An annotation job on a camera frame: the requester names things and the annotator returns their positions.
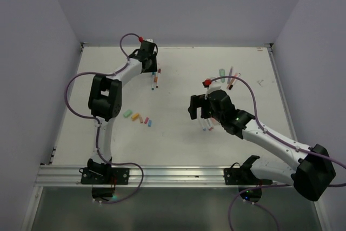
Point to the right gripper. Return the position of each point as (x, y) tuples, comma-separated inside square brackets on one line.
[(196, 101)]

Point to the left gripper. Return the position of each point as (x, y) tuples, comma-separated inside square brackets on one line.
[(153, 67)]

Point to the teal cap marker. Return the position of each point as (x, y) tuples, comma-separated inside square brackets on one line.
[(153, 81)]

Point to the orange cap marker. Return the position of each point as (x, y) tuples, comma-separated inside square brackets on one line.
[(156, 81)]

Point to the red cap marker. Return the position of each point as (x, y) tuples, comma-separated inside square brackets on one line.
[(202, 124)]

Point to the purple grey marker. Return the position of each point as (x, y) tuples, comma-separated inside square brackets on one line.
[(230, 74)]

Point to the green highlighter cap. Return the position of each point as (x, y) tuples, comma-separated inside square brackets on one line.
[(127, 113)]

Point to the orange highlighter cap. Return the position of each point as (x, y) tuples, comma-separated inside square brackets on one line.
[(135, 116)]

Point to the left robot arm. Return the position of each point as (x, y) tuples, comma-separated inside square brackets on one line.
[(105, 101)]

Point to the small green highlighter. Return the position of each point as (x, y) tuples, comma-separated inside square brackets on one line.
[(222, 74)]

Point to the black cap marker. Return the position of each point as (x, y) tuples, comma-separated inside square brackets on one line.
[(233, 81)]

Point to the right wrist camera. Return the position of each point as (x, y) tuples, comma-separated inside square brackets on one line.
[(211, 85)]

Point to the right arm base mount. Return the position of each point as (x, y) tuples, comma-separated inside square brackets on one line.
[(241, 175)]

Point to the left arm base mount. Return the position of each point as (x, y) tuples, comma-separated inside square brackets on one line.
[(103, 185)]

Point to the aluminium rail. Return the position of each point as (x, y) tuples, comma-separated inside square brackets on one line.
[(154, 176)]

